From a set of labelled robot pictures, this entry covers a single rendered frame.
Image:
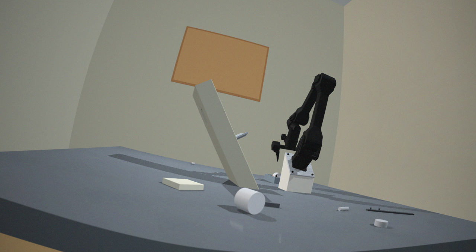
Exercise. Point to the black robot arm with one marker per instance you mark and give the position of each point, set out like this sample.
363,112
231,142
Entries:
310,143

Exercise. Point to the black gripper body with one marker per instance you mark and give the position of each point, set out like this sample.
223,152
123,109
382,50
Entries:
290,144

